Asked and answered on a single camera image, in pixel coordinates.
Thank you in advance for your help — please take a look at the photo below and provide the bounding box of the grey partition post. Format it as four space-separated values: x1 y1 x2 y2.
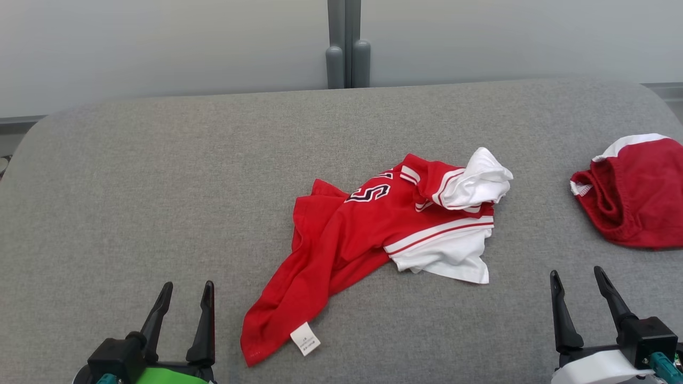
325 0 371 89

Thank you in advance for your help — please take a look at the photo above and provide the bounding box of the red and white basketball jersey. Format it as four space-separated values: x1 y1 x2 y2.
240 147 514 367

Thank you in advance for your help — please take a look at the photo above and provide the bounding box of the red basketball shorts white trim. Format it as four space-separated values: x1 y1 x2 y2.
569 133 683 251

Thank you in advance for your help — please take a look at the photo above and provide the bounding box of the grey fabric sofa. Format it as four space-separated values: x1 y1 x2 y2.
0 77 683 384

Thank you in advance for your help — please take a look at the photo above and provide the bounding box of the grey wall baseboard rail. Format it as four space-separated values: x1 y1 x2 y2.
643 83 683 102
0 115 49 134

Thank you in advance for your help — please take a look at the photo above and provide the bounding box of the teal right camera cable plug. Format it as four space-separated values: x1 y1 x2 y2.
649 352 683 384

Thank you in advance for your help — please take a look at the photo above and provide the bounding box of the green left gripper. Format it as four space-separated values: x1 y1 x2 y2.
131 281 217 384

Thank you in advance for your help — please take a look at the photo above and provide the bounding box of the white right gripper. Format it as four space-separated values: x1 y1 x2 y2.
550 266 660 384

